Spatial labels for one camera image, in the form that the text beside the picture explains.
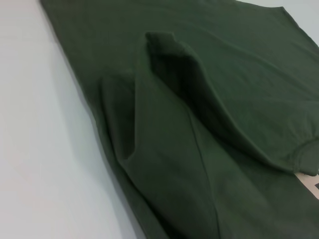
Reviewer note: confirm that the dark green shirt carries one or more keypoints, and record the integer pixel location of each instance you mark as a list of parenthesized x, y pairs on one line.
[(199, 112)]

